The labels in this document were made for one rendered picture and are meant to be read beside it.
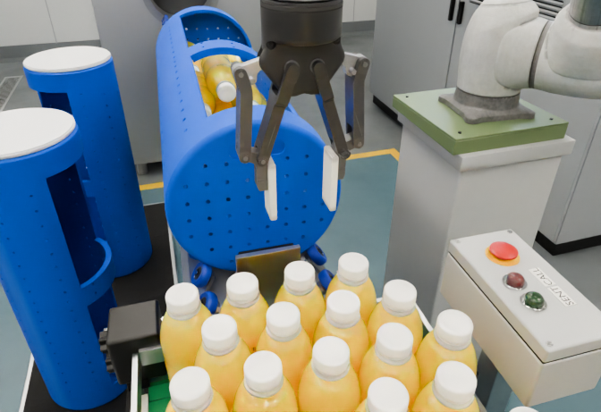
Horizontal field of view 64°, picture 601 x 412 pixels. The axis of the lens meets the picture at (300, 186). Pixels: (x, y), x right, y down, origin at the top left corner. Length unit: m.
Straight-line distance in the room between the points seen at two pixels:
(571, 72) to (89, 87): 1.40
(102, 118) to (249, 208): 1.12
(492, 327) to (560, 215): 1.87
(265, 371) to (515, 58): 0.92
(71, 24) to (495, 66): 5.15
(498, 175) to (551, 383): 0.70
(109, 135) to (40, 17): 4.18
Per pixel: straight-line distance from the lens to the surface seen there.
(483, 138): 1.18
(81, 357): 1.57
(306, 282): 0.60
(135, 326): 0.72
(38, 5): 5.93
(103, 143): 1.84
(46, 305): 1.44
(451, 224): 1.27
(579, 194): 2.49
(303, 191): 0.77
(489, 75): 1.23
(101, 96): 1.79
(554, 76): 1.20
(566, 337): 0.62
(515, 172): 1.30
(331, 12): 0.44
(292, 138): 0.72
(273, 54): 0.45
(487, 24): 1.22
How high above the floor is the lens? 1.51
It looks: 32 degrees down
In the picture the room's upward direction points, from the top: straight up
